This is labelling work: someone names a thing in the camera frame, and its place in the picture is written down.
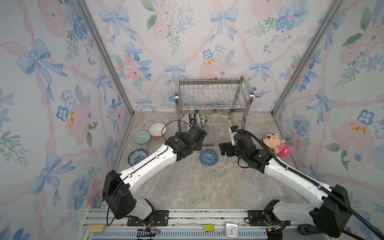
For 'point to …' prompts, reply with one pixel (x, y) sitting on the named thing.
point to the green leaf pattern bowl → (204, 120)
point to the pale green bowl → (141, 137)
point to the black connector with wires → (147, 232)
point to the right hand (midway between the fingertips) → (226, 142)
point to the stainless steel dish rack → (213, 105)
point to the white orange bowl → (155, 129)
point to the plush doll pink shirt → (273, 141)
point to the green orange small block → (209, 228)
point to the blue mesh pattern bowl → (208, 157)
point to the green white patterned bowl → (186, 118)
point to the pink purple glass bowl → (197, 117)
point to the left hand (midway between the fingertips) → (191, 137)
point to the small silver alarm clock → (231, 230)
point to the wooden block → (97, 228)
